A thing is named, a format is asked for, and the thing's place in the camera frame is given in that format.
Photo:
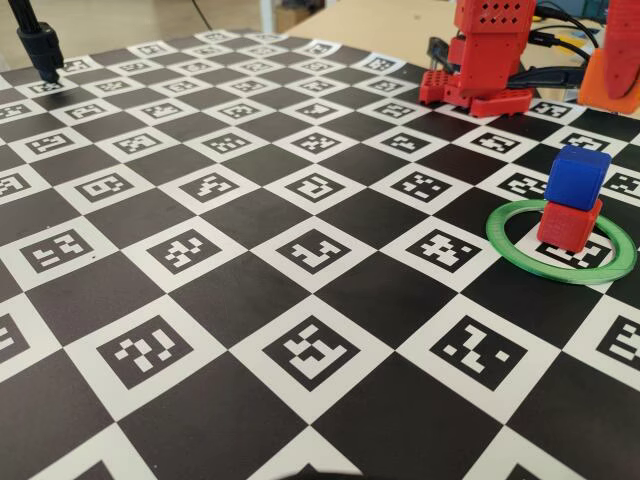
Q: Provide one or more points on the red cube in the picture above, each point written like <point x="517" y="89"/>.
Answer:
<point x="567" y="227"/>

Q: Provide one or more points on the orange cube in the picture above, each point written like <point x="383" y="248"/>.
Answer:
<point x="592" y="85"/>

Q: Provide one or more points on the white table leg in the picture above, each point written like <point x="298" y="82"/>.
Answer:
<point x="267" y="15"/>

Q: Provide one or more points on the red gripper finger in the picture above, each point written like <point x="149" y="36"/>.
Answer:
<point x="622" y="50"/>

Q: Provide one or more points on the red printed robot arm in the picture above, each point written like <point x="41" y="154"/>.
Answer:
<point x="492" y="15"/>

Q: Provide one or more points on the black table clamp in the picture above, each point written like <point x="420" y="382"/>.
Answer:
<point x="439" y="52"/>

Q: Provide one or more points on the cardboard box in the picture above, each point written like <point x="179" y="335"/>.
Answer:
<point x="295" y="16"/>

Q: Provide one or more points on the blue cube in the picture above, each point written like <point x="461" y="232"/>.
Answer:
<point x="577" y="175"/>

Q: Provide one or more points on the red robot base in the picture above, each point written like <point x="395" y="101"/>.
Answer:
<point x="480" y="70"/>

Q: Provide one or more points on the black white marker mat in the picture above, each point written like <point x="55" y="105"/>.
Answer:
<point x="250" y="300"/>

